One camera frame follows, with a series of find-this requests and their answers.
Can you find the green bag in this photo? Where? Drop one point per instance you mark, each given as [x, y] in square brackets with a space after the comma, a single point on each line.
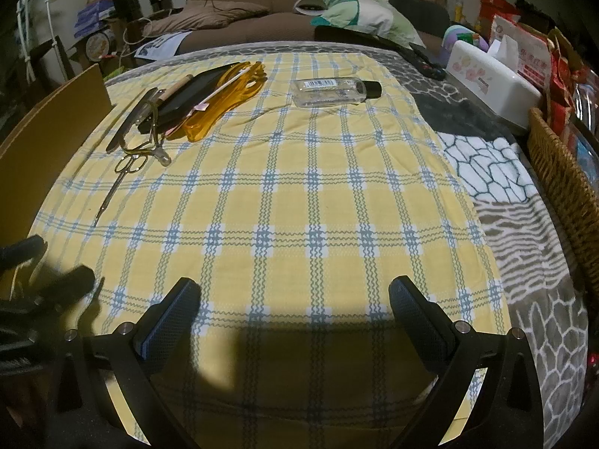
[112, 73]

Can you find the brown cushion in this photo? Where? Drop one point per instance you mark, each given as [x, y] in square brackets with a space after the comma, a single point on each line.
[206, 16]

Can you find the black wooden chair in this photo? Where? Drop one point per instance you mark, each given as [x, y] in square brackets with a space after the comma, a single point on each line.
[49, 56]

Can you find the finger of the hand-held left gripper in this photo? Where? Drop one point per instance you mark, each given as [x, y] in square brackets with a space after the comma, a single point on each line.
[23, 250]
[65, 281]

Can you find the wicker basket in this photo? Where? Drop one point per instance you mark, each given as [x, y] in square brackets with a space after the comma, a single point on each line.
[557, 168]

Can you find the wooden box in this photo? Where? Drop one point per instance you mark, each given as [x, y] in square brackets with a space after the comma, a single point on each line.
[47, 121]

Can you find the pile of red packages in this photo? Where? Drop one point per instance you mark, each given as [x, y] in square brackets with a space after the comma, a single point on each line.
[533, 61]

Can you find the yellow plaid cloth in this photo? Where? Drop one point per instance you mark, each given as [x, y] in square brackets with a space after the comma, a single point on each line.
[281, 196]

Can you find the purple green toy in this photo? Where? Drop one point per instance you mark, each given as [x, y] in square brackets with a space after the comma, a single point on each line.
[461, 37]

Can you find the printed paper sheet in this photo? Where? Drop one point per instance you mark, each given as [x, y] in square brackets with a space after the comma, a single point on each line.
[161, 46]

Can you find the white tissue box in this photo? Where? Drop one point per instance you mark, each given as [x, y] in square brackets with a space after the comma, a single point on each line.
[496, 89]

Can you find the black phone case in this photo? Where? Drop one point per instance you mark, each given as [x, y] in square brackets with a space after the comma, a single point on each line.
[187, 98]

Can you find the metal cuticle nipper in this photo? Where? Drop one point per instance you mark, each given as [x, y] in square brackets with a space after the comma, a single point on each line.
[161, 155]

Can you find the round tin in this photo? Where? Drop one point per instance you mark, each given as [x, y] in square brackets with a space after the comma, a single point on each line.
[100, 44]

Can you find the white rack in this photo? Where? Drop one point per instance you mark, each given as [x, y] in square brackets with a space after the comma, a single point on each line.
[32, 32]

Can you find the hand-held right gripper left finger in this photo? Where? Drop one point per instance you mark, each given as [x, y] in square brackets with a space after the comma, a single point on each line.
[171, 311]

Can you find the stack of purple boxes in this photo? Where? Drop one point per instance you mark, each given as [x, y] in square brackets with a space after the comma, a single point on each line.
[93, 16]

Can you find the white thin stick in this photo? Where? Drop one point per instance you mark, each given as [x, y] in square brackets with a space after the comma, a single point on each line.
[224, 85]

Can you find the dark grey cushion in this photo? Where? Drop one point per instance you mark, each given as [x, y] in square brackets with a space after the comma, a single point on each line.
[416, 7]

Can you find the clear bottle with black cap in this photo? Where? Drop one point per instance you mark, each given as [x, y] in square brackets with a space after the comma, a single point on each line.
[327, 96]

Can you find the gold scissors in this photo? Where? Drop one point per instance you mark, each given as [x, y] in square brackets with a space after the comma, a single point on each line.
[115, 182]

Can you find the white round hoop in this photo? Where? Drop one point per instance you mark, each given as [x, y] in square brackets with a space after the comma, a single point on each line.
[304, 11]

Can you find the green white printed pillow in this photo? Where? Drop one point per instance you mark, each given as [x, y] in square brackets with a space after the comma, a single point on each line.
[374, 16]

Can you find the black nail file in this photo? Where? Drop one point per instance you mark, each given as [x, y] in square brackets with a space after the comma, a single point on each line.
[128, 124]

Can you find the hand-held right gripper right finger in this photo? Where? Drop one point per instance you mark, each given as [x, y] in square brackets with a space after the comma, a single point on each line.
[416, 318]

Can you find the orange transparent loop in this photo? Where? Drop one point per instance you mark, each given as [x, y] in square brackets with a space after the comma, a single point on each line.
[201, 126]

